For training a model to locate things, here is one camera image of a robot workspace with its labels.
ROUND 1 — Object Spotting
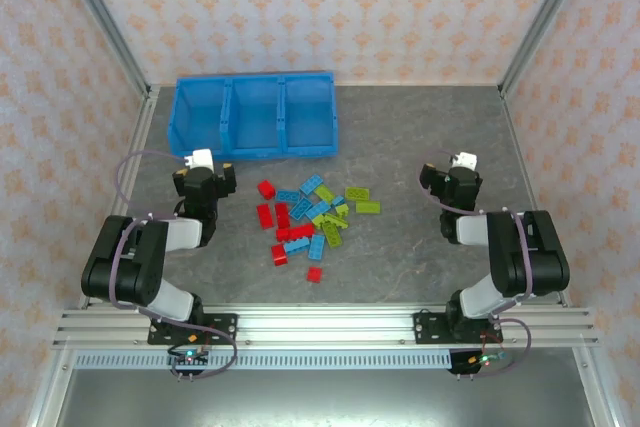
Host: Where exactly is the small circuit board with LEDs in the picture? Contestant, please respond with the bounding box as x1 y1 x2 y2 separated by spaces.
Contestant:
448 348 512 379
167 349 211 379

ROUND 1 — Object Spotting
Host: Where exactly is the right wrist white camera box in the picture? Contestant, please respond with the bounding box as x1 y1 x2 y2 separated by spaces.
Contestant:
451 150 479 171

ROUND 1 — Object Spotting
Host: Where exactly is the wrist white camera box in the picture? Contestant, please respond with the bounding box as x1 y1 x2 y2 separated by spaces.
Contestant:
182 148 215 171
451 150 479 171

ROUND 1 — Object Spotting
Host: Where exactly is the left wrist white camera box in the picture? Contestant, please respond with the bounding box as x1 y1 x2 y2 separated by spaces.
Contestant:
182 148 215 171

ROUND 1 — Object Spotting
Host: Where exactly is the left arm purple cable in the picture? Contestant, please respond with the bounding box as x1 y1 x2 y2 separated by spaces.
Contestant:
108 149 239 379

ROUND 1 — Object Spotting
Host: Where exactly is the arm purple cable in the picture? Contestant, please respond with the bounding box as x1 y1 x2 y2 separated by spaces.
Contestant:
417 149 534 379
108 149 239 379

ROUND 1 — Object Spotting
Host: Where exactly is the aluminium table side rail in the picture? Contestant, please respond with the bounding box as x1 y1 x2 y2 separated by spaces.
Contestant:
77 85 162 309
498 85 572 309

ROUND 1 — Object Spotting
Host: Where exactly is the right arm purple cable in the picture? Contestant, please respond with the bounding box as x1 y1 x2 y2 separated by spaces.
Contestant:
417 149 534 379

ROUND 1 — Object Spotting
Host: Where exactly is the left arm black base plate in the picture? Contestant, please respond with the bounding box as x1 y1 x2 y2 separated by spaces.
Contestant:
147 313 239 346

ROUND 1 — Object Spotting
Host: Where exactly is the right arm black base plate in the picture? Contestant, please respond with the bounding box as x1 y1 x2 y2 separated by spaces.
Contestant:
412 311 503 346

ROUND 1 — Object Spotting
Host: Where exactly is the long aluminium mounting rail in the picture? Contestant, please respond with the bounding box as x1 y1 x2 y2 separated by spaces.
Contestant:
52 304 600 349

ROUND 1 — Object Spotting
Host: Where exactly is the aluminium frame post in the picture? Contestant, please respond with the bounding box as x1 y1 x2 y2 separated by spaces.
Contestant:
52 0 154 98
498 0 597 98

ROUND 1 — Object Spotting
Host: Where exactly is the slotted grey cable duct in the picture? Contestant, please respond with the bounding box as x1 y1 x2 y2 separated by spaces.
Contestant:
73 352 454 371

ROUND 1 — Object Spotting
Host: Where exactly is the short aluminium frame rail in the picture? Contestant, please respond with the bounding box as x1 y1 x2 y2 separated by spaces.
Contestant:
571 346 621 427
24 346 79 427

